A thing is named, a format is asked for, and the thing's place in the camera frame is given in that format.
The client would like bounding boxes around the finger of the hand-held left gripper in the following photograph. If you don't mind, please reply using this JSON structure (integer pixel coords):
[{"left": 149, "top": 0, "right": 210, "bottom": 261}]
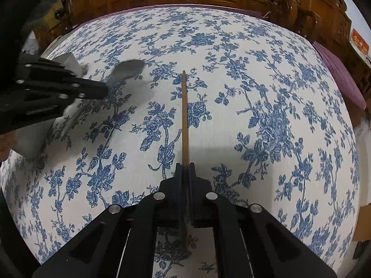
[
  {"left": 17, "top": 56, "right": 87, "bottom": 79},
  {"left": 16, "top": 74, "right": 110, "bottom": 101}
]

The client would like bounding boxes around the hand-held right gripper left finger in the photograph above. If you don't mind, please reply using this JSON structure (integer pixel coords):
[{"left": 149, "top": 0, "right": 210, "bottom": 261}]
[{"left": 32, "top": 162, "right": 186, "bottom": 278}]

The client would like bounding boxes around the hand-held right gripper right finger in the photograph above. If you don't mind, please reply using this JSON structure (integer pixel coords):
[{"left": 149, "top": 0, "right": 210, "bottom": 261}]
[{"left": 187, "top": 162, "right": 338, "bottom": 278}]

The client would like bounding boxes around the metal spoon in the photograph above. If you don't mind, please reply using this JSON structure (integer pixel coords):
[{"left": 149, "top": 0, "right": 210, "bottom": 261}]
[{"left": 59, "top": 59, "right": 145, "bottom": 139}]

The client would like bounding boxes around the wooden chopstick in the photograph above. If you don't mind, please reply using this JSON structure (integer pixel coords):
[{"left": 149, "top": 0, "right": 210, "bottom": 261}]
[{"left": 181, "top": 70, "right": 191, "bottom": 250}]

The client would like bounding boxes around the metal tray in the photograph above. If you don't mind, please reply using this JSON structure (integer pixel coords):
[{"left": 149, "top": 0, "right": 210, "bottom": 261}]
[{"left": 10, "top": 53, "right": 89, "bottom": 161}]

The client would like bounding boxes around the blue floral tablecloth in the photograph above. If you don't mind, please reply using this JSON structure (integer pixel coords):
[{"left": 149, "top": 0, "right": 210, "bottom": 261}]
[{"left": 0, "top": 4, "right": 361, "bottom": 278}]

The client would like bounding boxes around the purple armchair cushion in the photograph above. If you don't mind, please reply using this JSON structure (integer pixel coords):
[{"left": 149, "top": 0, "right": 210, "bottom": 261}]
[{"left": 313, "top": 41, "right": 367, "bottom": 111}]

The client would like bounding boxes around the red box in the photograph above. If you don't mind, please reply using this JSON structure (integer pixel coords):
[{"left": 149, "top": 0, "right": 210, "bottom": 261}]
[{"left": 349, "top": 28, "right": 370, "bottom": 55}]

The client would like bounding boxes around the carved wooden armchair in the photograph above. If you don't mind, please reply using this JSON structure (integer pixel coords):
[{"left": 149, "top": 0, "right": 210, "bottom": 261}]
[{"left": 267, "top": 0, "right": 352, "bottom": 54}]

